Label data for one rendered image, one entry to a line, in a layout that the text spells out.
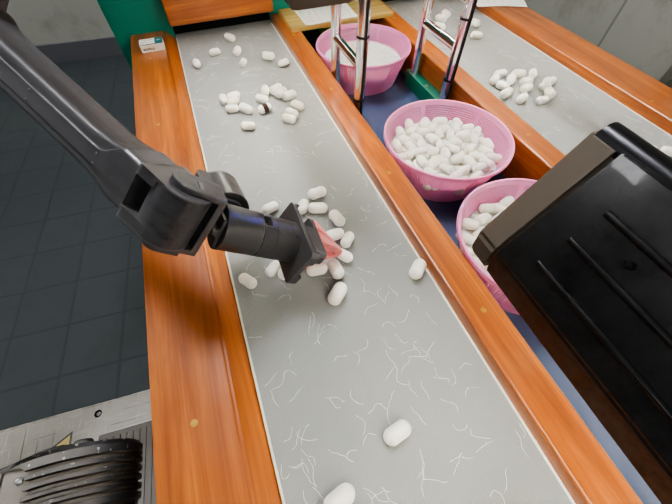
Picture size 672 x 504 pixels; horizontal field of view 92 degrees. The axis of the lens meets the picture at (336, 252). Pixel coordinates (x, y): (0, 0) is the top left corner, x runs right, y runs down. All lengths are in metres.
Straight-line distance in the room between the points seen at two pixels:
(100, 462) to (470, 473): 0.41
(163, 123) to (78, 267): 1.06
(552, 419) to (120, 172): 0.55
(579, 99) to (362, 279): 0.76
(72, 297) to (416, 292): 1.45
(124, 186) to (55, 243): 1.56
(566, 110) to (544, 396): 0.71
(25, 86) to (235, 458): 0.46
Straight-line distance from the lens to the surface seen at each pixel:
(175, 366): 0.49
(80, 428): 0.87
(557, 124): 0.95
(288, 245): 0.43
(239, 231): 0.39
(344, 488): 0.43
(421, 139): 0.77
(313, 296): 0.51
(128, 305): 1.55
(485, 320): 0.51
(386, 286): 0.52
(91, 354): 1.53
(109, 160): 0.41
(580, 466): 0.50
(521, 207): 0.18
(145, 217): 0.38
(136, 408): 0.83
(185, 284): 0.53
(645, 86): 1.16
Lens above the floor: 1.19
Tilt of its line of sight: 56 degrees down
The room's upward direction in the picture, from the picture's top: straight up
